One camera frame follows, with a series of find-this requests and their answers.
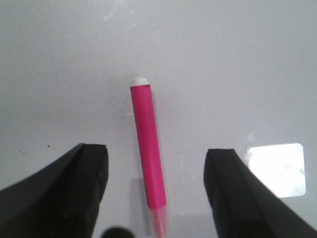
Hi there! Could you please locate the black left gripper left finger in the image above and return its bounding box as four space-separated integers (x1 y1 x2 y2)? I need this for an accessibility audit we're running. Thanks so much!
0 143 108 238

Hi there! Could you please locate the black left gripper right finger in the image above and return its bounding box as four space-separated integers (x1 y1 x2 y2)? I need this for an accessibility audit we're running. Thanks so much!
204 149 317 238

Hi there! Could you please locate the pink highlighter pen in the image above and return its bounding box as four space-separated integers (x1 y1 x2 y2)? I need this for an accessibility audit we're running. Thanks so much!
130 77 168 238

